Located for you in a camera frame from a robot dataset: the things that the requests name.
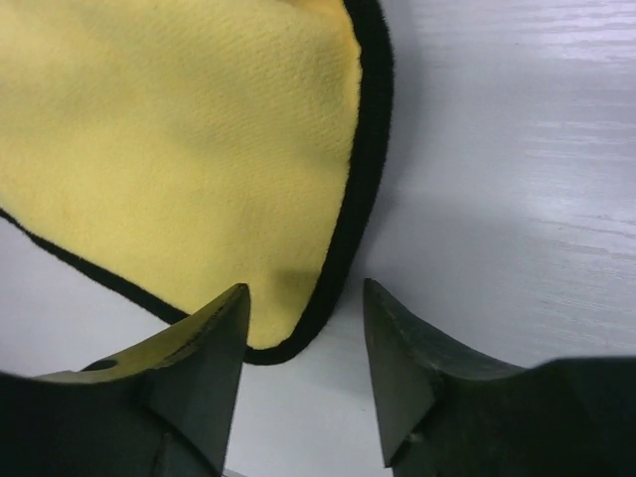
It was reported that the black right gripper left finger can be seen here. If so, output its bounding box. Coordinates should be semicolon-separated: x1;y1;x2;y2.
1;284;249;476

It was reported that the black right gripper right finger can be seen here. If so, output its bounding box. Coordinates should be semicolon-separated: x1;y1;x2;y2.
363;279;635;476

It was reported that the yellow and grey towel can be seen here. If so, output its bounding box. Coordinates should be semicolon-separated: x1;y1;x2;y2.
1;1;394;366

